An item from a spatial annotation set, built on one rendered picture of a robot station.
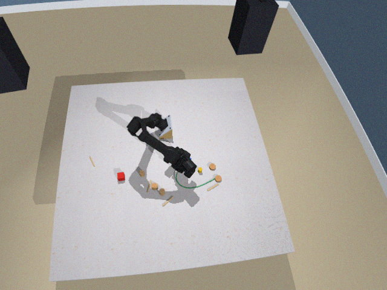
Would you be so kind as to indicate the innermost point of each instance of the red cube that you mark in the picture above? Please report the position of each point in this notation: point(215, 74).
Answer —
point(121, 176)

